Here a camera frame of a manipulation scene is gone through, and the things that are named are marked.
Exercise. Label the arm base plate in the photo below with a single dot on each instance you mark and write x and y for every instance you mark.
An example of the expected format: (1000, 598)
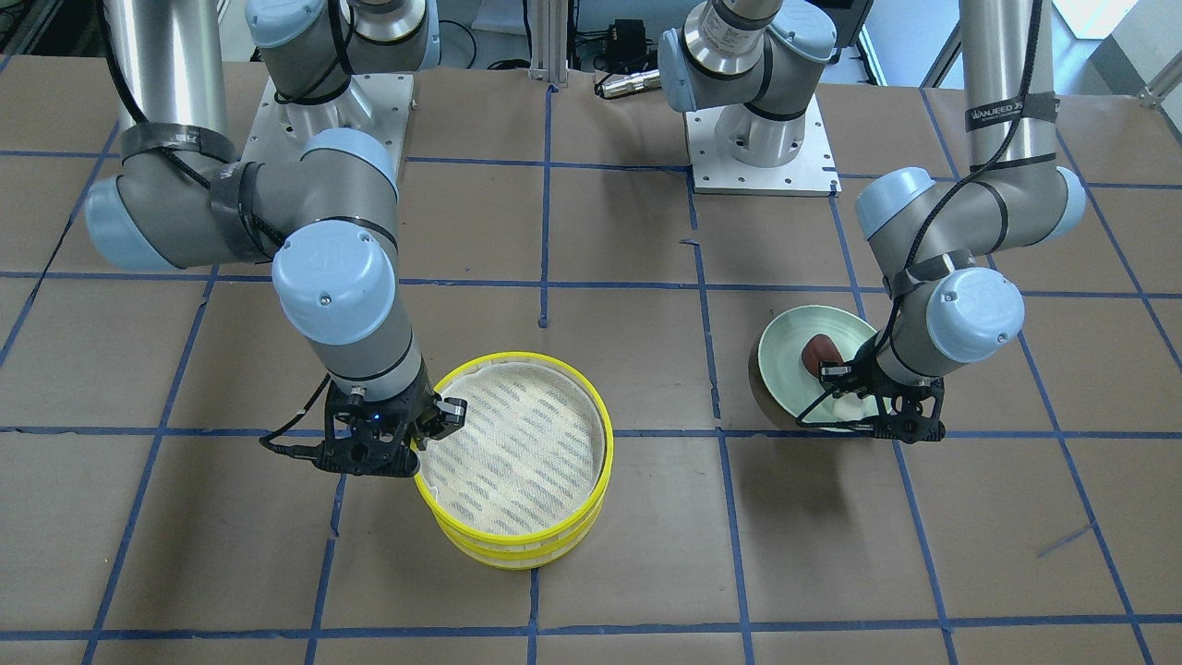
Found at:
(734, 152)
(377, 103)

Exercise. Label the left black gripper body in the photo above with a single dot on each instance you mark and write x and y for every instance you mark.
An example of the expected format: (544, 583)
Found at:
(838, 374)

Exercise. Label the black power brick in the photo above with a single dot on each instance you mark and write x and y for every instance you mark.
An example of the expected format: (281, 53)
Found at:
(626, 47)

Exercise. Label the yellow steamer layer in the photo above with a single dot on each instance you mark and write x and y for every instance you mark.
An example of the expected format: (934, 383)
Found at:
(524, 552)
(535, 451)

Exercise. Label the light green plate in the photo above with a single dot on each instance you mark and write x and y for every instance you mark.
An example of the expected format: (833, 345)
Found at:
(779, 353)

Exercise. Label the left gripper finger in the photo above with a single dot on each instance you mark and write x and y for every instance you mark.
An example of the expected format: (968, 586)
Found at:
(848, 375)

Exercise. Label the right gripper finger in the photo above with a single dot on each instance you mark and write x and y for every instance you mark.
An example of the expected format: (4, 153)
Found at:
(442, 417)

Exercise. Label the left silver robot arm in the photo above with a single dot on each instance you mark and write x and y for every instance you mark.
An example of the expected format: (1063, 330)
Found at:
(758, 63)

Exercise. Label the aluminium frame post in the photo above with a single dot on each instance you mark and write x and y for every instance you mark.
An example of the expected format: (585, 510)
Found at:
(548, 31)

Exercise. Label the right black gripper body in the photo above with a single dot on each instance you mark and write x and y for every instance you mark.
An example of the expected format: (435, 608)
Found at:
(449, 413)

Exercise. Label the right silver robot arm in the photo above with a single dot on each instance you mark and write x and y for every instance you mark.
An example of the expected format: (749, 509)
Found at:
(323, 219)

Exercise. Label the brown bun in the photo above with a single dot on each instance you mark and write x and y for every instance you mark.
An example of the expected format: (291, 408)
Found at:
(820, 350)

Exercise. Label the white bun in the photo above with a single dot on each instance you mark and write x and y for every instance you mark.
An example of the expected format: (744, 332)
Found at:
(848, 408)

